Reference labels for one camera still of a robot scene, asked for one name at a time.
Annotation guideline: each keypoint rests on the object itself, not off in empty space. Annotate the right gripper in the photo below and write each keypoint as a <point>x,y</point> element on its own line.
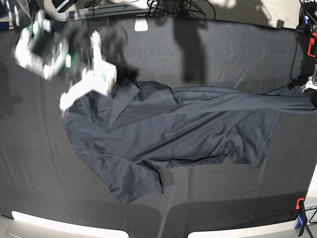
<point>64,51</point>

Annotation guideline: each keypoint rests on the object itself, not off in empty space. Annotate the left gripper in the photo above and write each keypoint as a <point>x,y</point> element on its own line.
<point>312,82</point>

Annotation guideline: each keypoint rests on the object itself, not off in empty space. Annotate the dark navy t-shirt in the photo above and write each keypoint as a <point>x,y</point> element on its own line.
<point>127,138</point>

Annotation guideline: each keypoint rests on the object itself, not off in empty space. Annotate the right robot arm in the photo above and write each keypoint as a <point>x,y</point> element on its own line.
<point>23,13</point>

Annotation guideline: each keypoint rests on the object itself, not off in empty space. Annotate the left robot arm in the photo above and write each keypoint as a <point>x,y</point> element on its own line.
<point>308,25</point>

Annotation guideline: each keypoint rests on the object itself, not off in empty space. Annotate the red clamp right rear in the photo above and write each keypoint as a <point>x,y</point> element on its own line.
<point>312,47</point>

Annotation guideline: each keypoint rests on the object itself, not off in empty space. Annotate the black table cloth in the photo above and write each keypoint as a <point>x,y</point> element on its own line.
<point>41,175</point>

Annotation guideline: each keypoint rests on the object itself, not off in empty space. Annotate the blue red clamp front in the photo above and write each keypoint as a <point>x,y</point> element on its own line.
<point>301,216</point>

